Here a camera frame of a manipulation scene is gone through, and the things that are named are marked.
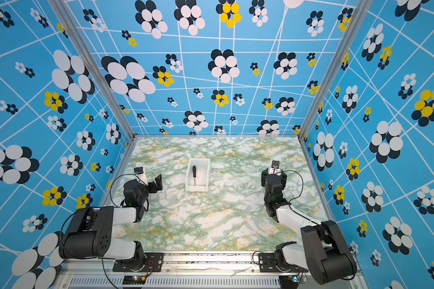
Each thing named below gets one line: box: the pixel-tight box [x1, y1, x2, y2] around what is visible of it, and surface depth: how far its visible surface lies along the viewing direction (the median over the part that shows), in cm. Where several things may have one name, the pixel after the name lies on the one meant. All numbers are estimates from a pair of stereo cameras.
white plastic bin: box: [185, 157, 211, 193], surface depth 101 cm
